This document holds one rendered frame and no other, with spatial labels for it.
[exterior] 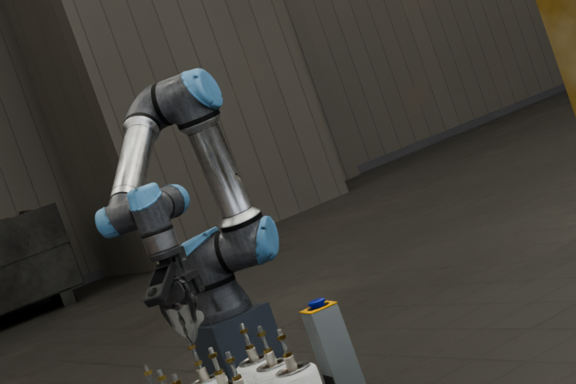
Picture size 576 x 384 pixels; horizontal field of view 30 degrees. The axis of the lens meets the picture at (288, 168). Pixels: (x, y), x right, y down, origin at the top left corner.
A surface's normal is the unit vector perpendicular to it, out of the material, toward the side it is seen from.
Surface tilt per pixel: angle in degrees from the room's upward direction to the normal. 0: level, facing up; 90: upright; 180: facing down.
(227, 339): 90
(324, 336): 90
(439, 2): 90
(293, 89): 90
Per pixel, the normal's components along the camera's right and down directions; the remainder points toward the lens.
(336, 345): 0.36, -0.08
